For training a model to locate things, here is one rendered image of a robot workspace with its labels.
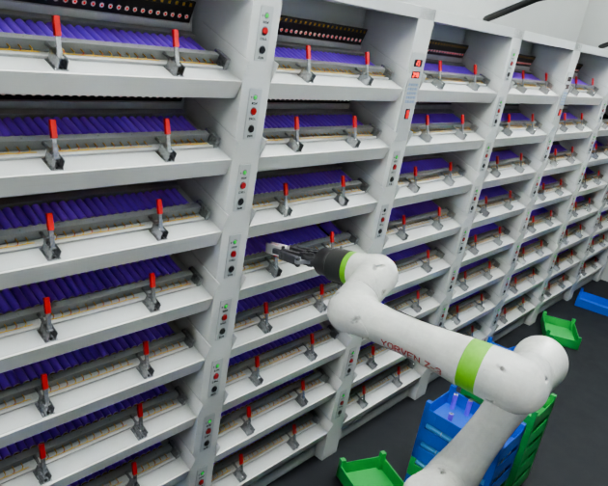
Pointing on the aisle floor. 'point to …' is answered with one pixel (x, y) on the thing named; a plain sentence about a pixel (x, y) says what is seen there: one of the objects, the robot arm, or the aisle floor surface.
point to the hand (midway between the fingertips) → (277, 249)
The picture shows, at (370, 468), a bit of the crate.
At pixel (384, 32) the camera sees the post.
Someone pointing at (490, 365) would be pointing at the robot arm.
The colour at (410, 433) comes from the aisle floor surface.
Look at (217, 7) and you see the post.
